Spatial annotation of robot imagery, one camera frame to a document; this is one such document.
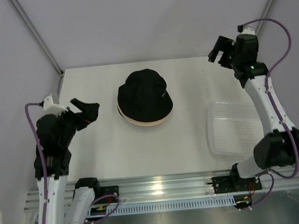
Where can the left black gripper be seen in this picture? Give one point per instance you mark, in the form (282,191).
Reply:
(90,110)

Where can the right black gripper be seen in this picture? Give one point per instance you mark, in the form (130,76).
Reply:
(221,44)

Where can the black and beige hat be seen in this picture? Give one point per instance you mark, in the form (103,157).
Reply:
(144,97)

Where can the beige bucket hat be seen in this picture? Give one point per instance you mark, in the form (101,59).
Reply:
(140,123)

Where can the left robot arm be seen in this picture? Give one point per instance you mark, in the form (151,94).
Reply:
(53,134)

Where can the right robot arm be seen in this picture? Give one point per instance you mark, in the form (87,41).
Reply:
(278,151)

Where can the white plastic basket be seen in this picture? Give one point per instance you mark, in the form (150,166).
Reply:
(233,128)

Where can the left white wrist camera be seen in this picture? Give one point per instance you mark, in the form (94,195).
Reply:
(52,106)

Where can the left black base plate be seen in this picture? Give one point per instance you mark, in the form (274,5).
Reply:
(109,190)

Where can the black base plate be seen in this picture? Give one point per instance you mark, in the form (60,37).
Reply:
(109,190)
(226,184)

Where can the aluminium mounting rail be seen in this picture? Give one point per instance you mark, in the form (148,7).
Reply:
(163,188)

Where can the left aluminium frame post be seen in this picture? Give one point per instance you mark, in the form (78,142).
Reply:
(32,30)

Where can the white slotted cable duct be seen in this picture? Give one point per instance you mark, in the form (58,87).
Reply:
(211,201)

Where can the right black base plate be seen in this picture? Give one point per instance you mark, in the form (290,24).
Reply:
(226,184)

